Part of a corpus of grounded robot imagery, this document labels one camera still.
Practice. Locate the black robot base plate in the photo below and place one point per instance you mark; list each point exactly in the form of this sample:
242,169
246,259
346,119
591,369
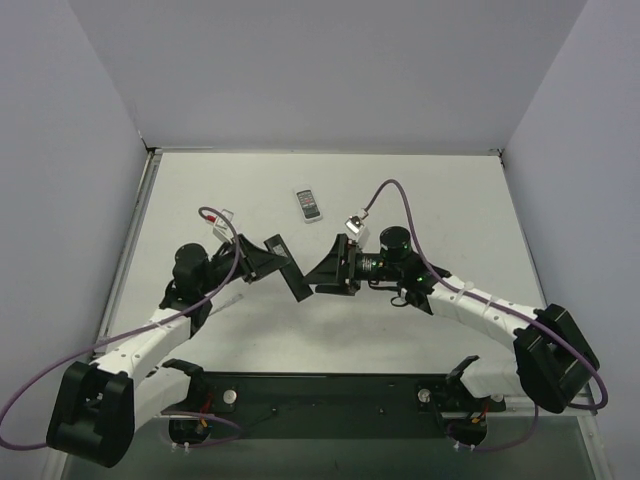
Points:
221,406

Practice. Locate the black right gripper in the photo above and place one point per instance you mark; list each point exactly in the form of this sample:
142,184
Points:
343,263

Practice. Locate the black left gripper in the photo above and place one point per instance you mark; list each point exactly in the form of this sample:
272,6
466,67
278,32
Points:
246,260

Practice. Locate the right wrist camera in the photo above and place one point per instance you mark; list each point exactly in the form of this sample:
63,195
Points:
356,228

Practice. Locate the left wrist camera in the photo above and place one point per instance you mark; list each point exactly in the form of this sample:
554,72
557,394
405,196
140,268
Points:
220,228

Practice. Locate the aluminium frame rail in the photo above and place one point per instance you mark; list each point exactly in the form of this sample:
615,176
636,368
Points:
126,255

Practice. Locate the clear test screwdriver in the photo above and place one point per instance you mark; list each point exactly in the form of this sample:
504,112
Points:
226,304

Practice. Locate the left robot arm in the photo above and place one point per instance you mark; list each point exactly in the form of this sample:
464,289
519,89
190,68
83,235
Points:
100,404

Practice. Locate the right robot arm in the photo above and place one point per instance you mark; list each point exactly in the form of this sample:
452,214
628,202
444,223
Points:
552,361

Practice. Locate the black remote control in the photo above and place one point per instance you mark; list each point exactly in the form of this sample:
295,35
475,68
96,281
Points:
291,272

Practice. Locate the white remote control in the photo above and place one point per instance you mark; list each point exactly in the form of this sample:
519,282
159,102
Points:
308,204

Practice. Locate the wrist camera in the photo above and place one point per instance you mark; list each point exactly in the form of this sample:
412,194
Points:
356,228
220,228

